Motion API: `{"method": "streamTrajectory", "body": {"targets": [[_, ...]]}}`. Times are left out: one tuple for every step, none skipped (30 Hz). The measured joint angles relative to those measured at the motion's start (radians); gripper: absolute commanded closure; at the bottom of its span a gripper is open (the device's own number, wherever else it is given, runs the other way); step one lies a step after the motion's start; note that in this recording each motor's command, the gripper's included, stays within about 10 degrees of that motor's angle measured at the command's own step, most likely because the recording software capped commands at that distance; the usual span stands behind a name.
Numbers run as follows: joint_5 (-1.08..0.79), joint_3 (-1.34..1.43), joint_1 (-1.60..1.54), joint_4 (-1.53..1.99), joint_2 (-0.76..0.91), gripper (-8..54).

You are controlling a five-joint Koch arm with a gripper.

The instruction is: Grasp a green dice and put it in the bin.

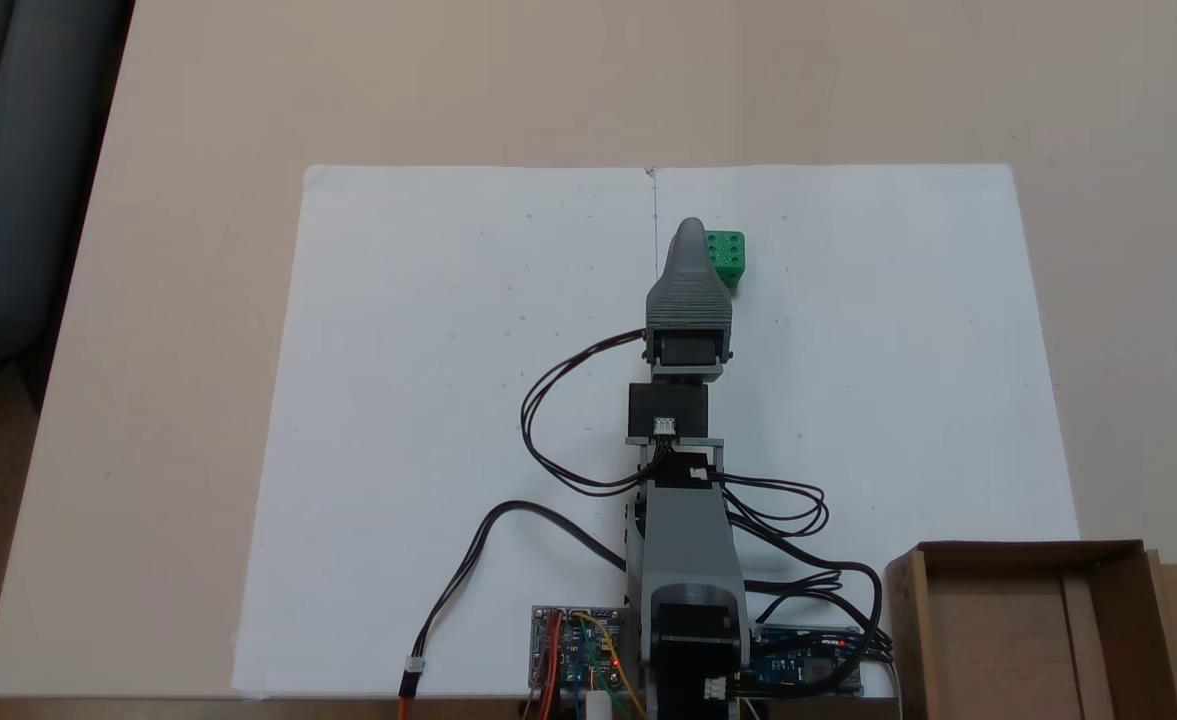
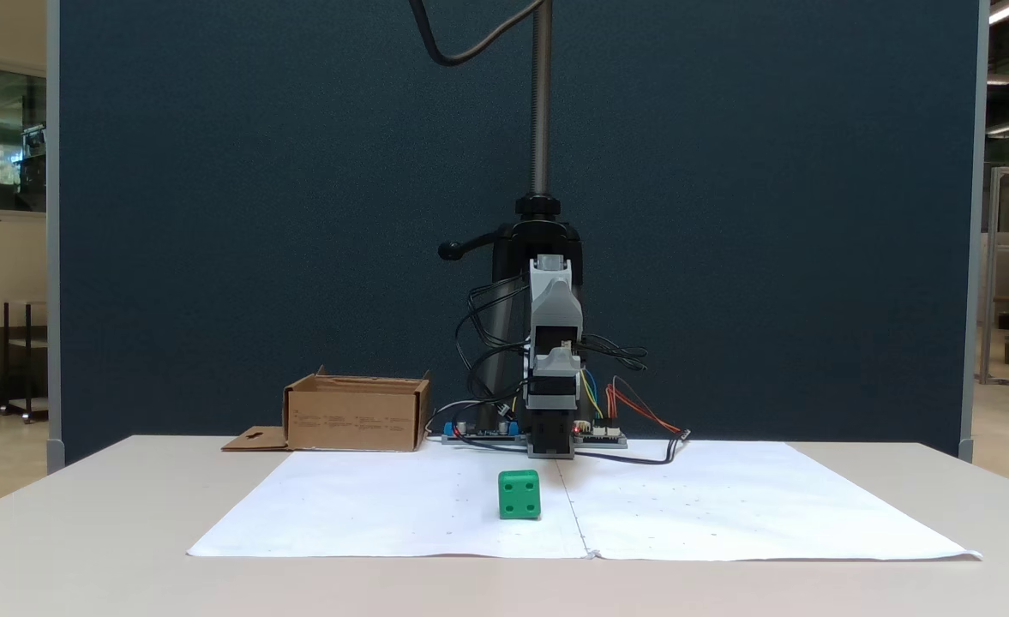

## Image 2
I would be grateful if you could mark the green die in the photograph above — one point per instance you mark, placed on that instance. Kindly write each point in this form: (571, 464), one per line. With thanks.
(519, 497)

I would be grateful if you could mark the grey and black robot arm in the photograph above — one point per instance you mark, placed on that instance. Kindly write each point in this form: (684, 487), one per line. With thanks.
(555, 300)

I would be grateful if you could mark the blue power circuit board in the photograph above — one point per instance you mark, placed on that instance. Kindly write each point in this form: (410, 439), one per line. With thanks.
(504, 428)

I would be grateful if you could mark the brown cardboard box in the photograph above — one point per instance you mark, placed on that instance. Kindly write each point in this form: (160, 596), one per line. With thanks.
(354, 420)

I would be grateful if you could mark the white paper sheet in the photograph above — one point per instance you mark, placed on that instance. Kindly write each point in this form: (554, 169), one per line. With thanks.
(727, 506)
(384, 506)

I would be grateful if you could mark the dark blue partition panel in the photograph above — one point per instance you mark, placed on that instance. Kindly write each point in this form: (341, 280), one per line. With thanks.
(213, 214)

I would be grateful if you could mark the black shelf cart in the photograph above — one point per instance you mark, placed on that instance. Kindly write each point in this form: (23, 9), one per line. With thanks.
(7, 360)

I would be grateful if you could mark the black camera stand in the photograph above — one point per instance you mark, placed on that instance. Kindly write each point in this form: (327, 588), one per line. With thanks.
(541, 128)

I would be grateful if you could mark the framed wall window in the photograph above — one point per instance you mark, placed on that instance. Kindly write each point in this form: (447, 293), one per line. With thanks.
(20, 137)

